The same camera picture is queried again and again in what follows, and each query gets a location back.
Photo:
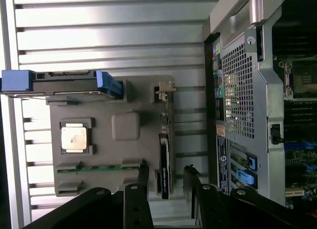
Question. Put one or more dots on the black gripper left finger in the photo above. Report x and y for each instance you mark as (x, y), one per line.
(138, 209)

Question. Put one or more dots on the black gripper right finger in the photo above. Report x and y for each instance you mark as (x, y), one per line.
(205, 209)

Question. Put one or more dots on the blue slot retainer clip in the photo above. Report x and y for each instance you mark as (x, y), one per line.
(252, 163)
(245, 177)

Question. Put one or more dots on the green RAM stick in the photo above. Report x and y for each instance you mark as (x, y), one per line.
(99, 168)

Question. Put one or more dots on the grey plastic parts rack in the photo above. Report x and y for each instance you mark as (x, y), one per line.
(104, 154)

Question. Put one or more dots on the white expansion slot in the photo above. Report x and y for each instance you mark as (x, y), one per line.
(294, 193)

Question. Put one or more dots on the silver CPU chip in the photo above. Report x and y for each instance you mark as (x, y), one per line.
(73, 137)

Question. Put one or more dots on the green motherboard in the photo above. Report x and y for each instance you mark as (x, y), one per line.
(297, 159)

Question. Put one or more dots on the blue expansion slot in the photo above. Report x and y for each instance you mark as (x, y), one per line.
(296, 146)

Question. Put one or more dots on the grey open PC case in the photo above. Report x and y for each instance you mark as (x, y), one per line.
(272, 90)

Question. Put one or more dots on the hard disk with blue carrier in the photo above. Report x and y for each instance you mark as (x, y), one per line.
(64, 84)

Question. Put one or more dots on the metal CPU socket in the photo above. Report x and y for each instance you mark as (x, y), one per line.
(302, 80)

